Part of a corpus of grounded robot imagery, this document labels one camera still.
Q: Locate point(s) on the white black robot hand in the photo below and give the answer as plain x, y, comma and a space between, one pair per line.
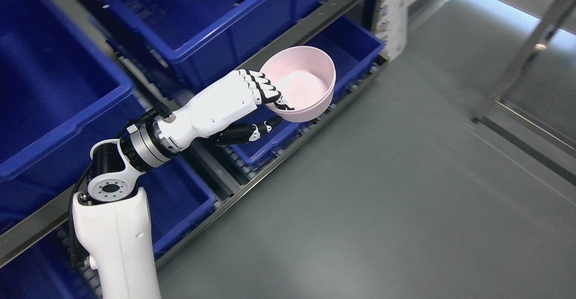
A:
215, 112

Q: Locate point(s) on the pink bowl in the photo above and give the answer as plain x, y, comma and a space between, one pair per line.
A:
305, 76

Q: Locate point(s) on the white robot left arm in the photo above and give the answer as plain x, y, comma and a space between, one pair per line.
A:
111, 220

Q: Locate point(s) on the blue bin upper middle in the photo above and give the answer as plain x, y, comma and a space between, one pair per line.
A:
202, 40

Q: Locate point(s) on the blue bin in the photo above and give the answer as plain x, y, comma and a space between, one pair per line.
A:
353, 50
178, 201
202, 40
59, 95

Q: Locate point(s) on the blue bin lower left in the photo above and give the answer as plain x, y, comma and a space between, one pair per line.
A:
178, 201

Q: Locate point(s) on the blue bin lower right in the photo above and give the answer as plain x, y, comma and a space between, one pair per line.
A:
353, 50

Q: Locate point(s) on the blue bin upper left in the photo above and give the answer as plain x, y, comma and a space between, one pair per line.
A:
59, 95

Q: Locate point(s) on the steel table leg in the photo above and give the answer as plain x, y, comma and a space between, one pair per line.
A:
552, 20

